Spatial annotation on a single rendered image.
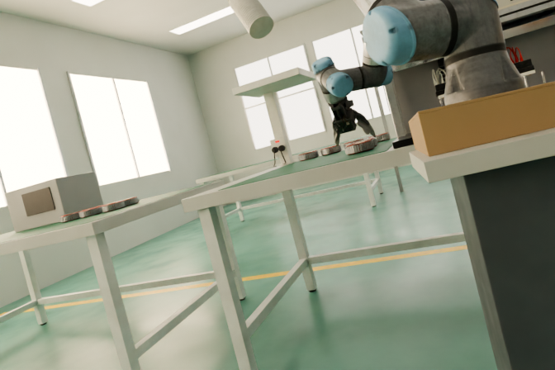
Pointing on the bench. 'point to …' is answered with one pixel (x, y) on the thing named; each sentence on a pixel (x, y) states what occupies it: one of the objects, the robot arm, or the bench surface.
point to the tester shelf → (528, 10)
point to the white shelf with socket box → (268, 87)
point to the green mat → (316, 163)
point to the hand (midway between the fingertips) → (356, 140)
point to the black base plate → (403, 141)
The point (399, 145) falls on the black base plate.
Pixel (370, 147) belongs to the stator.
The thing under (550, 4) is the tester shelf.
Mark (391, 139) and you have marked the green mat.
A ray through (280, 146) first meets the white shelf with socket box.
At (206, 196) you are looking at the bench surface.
